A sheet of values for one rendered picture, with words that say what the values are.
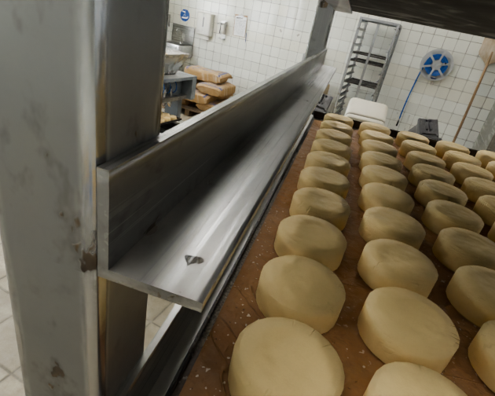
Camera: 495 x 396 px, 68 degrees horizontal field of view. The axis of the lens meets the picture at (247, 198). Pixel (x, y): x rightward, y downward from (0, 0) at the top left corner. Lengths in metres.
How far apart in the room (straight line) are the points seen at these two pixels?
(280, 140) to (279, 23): 6.08
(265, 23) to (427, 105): 2.75
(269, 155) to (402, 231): 0.16
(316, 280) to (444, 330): 0.07
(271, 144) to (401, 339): 0.12
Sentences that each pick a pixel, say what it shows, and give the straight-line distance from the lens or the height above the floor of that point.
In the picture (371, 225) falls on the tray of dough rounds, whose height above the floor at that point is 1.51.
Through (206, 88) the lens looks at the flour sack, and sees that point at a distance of 5.78.
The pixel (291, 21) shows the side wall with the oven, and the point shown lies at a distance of 6.21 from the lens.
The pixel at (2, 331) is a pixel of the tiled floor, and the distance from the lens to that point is 2.31.
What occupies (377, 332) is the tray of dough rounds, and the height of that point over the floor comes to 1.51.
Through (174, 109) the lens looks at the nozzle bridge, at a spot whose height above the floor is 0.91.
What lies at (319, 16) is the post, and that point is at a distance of 0.68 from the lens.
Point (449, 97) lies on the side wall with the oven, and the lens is 5.86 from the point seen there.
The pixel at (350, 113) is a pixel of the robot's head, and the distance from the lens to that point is 2.07.
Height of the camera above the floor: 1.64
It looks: 27 degrees down
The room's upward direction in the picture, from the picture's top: 12 degrees clockwise
